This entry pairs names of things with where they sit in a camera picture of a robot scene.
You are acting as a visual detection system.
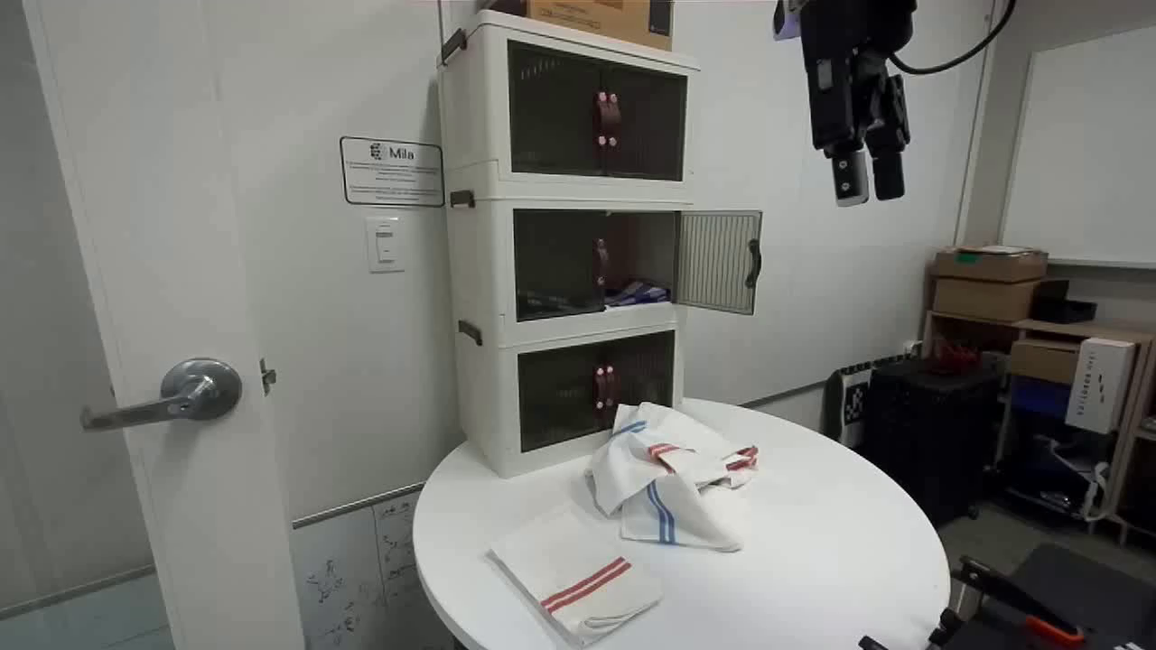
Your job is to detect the silver door lever handle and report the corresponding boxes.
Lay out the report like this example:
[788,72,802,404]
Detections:
[80,358,242,428]

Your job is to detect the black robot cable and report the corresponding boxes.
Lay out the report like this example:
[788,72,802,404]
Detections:
[886,0,1024,80]

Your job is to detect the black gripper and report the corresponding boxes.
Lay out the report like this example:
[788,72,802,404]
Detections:
[802,0,913,204]

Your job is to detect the cardboard box on shelf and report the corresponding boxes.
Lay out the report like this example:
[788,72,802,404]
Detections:
[929,250,1049,326]

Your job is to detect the white stacked cabinet unit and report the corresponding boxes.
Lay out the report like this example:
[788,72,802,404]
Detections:
[438,12,694,474]

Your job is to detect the red-handled black tool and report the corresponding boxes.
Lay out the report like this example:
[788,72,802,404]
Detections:
[929,558,1086,650]

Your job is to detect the whiteboard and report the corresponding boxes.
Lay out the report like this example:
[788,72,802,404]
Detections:
[1002,24,1156,268]

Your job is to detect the wall name sign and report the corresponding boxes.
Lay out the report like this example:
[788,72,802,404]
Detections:
[339,137,446,209]

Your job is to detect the crumpled red-striped white towel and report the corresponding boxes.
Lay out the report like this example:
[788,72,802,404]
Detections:
[644,413,758,491]

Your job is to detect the folded red-striped white towel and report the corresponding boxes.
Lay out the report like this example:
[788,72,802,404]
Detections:
[491,509,664,641]

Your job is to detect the cardboard box on cabinet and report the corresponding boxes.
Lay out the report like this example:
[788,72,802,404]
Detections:
[489,0,673,49]

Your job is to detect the white product box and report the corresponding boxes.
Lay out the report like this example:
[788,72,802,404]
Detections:
[1067,337,1134,433]

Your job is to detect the black crate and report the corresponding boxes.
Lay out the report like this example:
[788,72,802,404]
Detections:
[860,358,1002,528]

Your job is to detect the wooden shelf unit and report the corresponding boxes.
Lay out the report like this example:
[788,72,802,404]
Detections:
[920,309,1156,538]

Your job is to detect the white light switch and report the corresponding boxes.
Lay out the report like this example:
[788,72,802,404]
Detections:
[369,215,404,275]

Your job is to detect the crumpled blue-striped white towel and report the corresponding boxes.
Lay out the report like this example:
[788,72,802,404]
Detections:
[590,402,744,551]

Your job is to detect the blue items inside cabinet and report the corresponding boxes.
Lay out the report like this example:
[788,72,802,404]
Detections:
[603,281,667,306]

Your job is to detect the white door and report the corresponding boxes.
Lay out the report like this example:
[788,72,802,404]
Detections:
[22,0,302,650]

